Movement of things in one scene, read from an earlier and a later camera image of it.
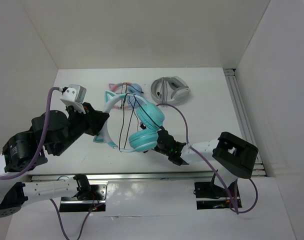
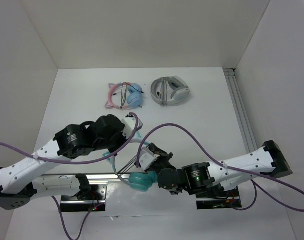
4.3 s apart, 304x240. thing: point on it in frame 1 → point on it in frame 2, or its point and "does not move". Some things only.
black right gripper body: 162,151 → 162,161
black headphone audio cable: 132,116 → 122,171
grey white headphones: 169,90 does not move
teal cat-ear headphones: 144,140 → 139,181
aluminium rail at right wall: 231,77 does not move
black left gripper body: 78,123 → 118,140
